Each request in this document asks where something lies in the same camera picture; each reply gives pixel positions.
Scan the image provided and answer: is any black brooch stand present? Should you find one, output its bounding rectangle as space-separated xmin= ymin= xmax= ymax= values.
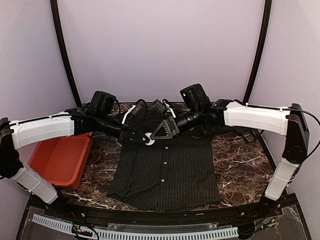
xmin=240 ymin=129 xmax=260 ymax=143

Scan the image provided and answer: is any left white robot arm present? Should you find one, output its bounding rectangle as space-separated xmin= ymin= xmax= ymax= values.
xmin=0 ymin=108 xmax=150 ymax=218

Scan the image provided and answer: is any black front rail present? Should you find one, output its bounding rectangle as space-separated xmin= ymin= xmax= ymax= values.
xmin=27 ymin=193 xmax=298 ymax=229

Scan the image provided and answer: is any black frame post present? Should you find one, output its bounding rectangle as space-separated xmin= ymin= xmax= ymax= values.
xmin=50 ymin=0 xmax=82 ymax=107
xmin=242 ymin=0 xmax=273 ymax=103

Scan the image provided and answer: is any black pinstriped shirt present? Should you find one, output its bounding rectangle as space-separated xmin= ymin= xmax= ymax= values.
xmin=107 ymin=133 xmax=220 ymax=213

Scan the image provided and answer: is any right black frame post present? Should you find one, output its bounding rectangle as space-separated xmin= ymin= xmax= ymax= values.
xmin=242 ymin=0 xmax=273 ymax=103

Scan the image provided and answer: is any left black frame post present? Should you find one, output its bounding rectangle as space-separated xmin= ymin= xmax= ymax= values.
xmin=50 ymin=0 xmax=82 ymax=107

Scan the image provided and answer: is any white slotted cable duct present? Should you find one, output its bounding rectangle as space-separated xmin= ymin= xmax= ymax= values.
xmin=31 ymin=214 xmax=239 ymax=240

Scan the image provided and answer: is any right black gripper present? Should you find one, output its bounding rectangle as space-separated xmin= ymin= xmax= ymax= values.
xmin=150 ymin=105 xmax=202 ymax=139

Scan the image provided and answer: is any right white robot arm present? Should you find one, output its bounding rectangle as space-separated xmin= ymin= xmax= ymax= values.
xmin=150 ymin=99 xmax=314 ymax=217

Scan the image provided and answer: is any orange plastic bin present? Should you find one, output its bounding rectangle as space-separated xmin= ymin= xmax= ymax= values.
xmin=28 ymin=132 xmax=93 ymax=190

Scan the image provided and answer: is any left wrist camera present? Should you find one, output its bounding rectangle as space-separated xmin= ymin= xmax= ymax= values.
xmin=90 ymin=90 xmax=116 ymax=114

